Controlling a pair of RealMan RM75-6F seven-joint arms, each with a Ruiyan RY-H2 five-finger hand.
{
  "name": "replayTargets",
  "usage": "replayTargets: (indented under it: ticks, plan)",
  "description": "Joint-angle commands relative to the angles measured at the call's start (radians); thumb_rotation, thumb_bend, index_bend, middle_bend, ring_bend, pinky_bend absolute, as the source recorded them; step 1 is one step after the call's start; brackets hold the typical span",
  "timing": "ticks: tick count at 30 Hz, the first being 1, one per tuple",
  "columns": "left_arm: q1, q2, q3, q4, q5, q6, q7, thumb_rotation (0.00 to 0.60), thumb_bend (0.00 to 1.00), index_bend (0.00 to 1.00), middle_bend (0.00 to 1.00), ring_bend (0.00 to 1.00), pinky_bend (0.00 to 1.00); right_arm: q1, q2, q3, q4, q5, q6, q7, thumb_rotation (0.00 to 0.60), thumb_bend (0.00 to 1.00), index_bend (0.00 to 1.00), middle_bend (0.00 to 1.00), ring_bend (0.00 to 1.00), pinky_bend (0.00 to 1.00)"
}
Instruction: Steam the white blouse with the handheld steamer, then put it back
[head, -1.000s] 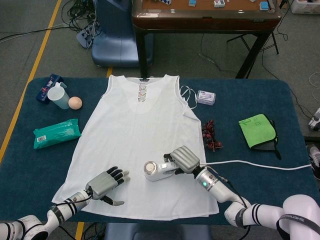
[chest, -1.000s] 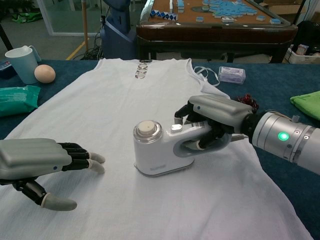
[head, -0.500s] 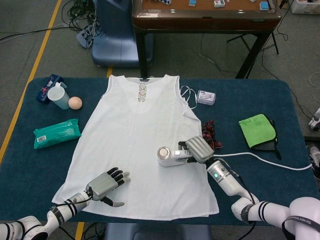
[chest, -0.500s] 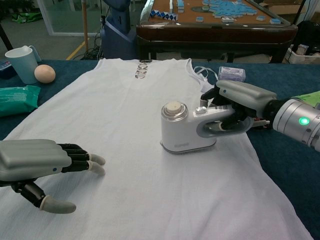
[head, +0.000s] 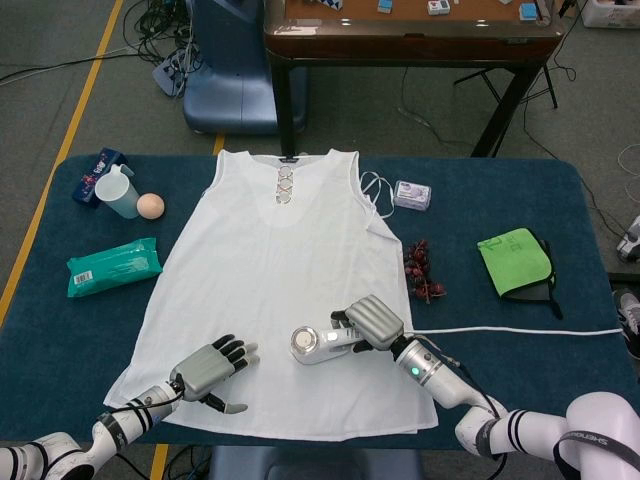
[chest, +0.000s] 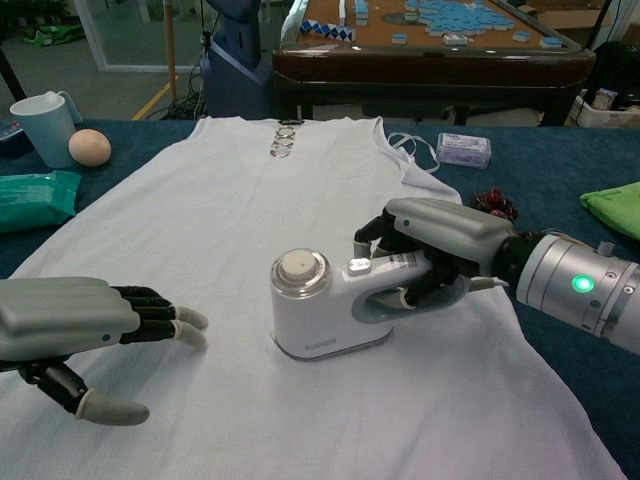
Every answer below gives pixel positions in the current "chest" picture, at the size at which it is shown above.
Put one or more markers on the dark blue tissue pack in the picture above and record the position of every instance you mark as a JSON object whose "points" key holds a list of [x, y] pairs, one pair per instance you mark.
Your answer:
{"points": [[10, 142]]}

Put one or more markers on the green wet wipes pack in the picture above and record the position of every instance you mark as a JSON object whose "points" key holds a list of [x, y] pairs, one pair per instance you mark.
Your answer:
{"points": [[35, 200]]}

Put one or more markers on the brown mahjong table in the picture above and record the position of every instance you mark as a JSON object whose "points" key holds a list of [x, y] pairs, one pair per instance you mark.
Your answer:
{"points": [[425, 65]]}

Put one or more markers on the white storage box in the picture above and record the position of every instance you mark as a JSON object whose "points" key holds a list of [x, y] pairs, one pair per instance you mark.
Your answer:
{"points": [[600, 115]]}

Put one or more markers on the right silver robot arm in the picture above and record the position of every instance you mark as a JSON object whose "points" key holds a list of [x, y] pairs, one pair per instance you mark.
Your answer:
{"points": [[575, 285]]}

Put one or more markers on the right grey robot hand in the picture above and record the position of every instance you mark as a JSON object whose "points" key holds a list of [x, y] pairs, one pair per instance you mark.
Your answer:
{"points": [[450, 225]]}

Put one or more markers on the wooden pole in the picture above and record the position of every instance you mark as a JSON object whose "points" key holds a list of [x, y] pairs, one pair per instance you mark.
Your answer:
{"points": [[171, 50]]}

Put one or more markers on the light blue plastic cup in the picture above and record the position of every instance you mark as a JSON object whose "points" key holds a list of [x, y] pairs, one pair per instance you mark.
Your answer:
{"points": [[45, 130]]}

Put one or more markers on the white framed glass partition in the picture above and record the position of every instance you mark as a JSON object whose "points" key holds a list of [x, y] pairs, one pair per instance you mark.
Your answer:
{"points": [[140, 65]]}

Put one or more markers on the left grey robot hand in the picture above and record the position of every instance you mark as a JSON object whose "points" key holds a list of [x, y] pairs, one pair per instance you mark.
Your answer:
{"points": [[60, 310]]}

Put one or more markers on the dark red grape bunch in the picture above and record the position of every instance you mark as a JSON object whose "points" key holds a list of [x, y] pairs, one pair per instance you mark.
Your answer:
{"points": [[495, 202]]}

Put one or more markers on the green bag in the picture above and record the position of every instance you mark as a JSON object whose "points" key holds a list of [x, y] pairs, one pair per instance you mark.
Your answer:
{"points": [[55, 34]]}

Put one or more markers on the white sleeveless blouse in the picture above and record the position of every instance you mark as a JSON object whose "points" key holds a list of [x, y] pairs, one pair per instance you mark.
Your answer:
{"points": [[225, 210]]}

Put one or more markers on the green microfibre cloth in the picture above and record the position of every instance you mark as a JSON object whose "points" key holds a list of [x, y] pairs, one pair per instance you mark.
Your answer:
{"points": [[615, 207]]}

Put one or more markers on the blue white snake puzzle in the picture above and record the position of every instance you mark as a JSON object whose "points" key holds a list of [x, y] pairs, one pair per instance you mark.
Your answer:
{"points": [[325, 30]]}

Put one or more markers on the beige egg-shaped ball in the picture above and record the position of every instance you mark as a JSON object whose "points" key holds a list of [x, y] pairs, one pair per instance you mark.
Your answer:
{"points": [[90, 147]]}

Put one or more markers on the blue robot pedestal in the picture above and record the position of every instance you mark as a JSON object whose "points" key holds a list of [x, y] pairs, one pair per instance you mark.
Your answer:
{"points": [[235, 75]]}

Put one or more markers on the white handheld garment steamer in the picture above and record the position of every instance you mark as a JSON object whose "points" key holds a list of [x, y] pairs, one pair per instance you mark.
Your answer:
{"points": [[310, 320]]}

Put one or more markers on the blue mahjong tile pile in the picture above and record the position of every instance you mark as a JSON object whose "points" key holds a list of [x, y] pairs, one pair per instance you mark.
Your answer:
{"points": [[460, 15]]}

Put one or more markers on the dark blue table cover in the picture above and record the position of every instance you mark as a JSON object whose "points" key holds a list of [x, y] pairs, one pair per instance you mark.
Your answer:
{"points": [[550, 165]]}

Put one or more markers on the clear purple plastic box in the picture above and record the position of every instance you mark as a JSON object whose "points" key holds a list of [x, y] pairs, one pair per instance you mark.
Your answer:
{"points": [[463, 150]]}

